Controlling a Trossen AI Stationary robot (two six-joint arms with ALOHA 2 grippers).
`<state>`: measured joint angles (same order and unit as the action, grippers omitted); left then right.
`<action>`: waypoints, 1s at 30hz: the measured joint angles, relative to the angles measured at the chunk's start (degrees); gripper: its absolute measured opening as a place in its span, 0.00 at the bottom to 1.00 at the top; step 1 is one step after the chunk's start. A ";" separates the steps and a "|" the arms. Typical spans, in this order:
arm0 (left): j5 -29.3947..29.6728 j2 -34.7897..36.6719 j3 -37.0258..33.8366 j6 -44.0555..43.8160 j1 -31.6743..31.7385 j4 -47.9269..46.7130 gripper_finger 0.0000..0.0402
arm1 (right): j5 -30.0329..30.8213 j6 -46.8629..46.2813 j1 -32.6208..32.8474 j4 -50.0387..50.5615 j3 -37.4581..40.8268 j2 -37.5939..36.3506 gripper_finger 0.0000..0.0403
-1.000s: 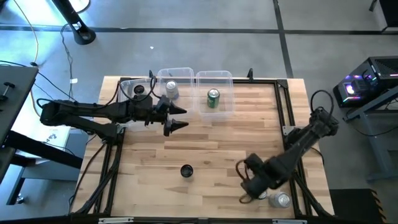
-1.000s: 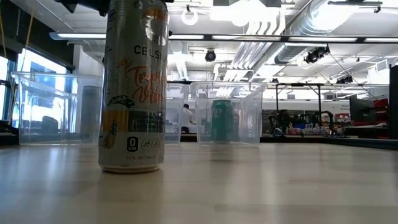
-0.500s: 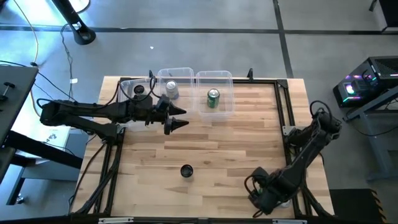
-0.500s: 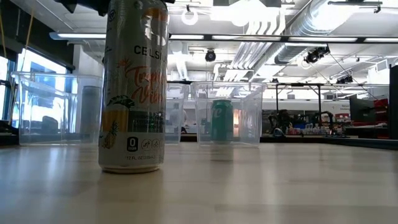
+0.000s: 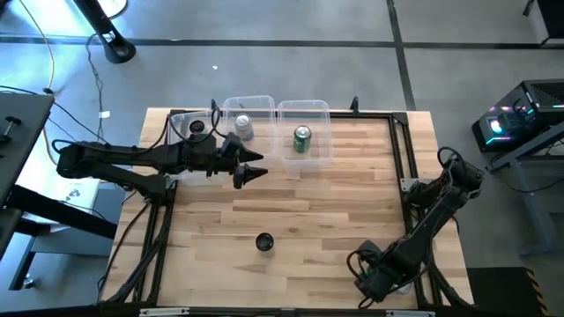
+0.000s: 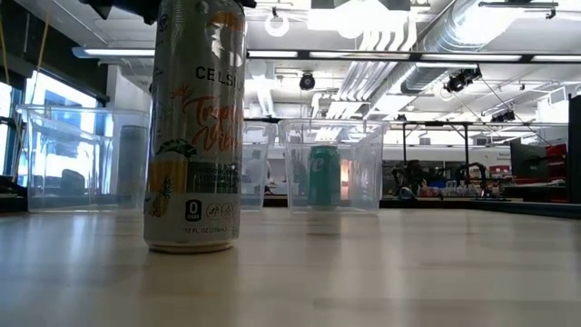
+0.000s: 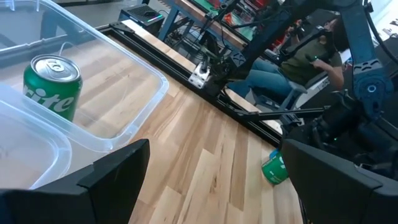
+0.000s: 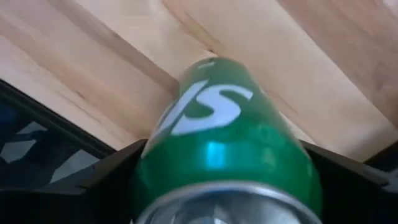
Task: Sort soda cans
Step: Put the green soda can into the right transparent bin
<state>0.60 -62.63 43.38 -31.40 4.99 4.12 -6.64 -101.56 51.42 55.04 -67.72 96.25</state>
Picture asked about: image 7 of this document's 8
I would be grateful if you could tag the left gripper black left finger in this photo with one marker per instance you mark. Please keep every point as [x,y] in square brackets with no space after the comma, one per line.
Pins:
[77,205]

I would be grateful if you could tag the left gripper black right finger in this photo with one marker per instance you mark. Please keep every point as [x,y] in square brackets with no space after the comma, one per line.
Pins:
[335,199]

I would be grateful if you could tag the green Sprite can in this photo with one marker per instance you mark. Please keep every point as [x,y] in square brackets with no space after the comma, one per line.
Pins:
[275,171]
[53,93]

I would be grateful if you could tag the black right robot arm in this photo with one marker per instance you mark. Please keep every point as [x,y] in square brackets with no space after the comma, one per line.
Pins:
[357,37]

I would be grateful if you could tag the person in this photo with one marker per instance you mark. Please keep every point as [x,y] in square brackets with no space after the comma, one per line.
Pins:
[298,62]

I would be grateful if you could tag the clear plastic bin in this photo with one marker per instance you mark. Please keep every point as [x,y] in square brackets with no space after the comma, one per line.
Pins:
[28,149]
[124,93]

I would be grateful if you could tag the black computer with RGB lights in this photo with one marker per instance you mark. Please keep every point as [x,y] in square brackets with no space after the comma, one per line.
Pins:
[141,14]

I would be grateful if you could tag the silver corner bracket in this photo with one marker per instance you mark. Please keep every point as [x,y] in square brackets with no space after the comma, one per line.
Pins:
[199,76]

